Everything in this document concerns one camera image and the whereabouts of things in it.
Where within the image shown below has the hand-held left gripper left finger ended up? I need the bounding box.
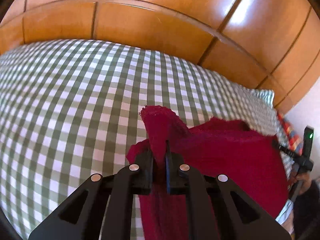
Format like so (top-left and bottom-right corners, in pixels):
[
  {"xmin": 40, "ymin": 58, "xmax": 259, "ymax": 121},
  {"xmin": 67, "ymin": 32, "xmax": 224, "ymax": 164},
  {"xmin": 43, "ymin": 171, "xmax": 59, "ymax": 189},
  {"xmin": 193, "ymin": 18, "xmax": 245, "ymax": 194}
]
[{"xmin": 28, "ymin": 142, "xmax": 154, "ymax": 240}]

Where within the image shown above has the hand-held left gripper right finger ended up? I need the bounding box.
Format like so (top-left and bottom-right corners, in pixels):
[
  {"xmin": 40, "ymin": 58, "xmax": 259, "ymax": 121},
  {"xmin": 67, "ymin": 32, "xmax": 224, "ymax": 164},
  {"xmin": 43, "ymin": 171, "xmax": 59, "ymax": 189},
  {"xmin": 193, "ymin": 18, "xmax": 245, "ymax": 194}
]
[{"xmin": 165, "ymin": 140, "xmax": 292, "ymax": 240}]

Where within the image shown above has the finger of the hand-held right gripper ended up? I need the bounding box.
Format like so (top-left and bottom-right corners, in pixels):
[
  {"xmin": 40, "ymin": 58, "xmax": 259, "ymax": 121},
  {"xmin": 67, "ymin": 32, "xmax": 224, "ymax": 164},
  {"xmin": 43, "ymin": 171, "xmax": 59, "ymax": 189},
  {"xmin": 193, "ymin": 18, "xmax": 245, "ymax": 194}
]
[{"xmin": 271, "ymin": 139, "xmax": 302, "ymax": 161}]

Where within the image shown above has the dark red garment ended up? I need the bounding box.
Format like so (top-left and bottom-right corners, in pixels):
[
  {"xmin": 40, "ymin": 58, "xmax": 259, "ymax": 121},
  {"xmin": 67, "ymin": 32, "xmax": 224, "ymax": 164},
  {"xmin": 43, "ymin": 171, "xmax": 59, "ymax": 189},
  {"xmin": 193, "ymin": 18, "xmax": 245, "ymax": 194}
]
[{"xmin": 126, "ymin": 105, "xmax": 289, "ymax": 240}]

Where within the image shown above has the person's right forearm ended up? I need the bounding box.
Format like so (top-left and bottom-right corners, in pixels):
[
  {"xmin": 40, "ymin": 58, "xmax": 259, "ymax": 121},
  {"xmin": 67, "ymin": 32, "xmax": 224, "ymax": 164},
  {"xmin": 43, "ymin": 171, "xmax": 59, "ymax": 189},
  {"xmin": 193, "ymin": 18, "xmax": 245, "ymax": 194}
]
[{"xmin": 292, "ymin": 180, "xmax": 320, "ymax": 240}]

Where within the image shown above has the person's right hand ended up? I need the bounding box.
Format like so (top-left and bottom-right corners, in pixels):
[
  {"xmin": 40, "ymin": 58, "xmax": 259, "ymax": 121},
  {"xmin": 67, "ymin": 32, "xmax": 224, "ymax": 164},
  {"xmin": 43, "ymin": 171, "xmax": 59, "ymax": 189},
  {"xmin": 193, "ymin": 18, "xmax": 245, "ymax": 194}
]
[{"xmin": 291, "ymin": 166, "xmax": 312, "ymax": 195}]

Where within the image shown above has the colourful striped cloth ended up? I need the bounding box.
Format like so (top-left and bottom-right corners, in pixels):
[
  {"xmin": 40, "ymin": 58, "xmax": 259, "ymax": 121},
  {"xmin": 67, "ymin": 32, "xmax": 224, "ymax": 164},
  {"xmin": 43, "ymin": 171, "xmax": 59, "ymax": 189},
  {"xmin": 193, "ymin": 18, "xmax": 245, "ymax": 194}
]
[{"xmin": 276, "ymin": 112, "xmax": 305, "ymax": 156}]

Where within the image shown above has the green checked bed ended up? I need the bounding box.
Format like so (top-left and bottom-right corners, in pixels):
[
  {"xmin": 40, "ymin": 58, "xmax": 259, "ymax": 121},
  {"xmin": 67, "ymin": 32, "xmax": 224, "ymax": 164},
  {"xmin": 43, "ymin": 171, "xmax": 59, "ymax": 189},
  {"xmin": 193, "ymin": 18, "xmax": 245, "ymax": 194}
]
[{"xmin": 0, "ymin": 39, "xmax": 295, "ymax": 240}]

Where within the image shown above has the wooden wardrobe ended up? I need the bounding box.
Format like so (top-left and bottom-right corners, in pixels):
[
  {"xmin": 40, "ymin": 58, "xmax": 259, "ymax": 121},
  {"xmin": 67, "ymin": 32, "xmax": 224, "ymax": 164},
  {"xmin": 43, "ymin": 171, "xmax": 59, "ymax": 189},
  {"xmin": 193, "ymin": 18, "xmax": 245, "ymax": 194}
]
[{"xmin": 0, "ymin": 0, "xmax": 320, "ymax": 117}]

